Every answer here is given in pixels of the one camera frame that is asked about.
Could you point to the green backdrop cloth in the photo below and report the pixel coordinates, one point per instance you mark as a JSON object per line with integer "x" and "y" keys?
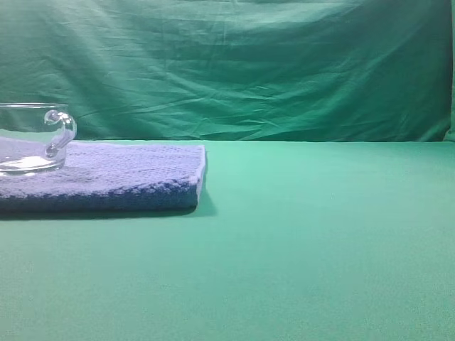
{"x": 236, "y": 70}

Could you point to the transparent glass cup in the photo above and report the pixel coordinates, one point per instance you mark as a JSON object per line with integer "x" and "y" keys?
{"x": 34, "y": 137}

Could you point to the blue knitted towel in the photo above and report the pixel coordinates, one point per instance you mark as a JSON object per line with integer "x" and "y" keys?
{"x": 105, "y": 176}

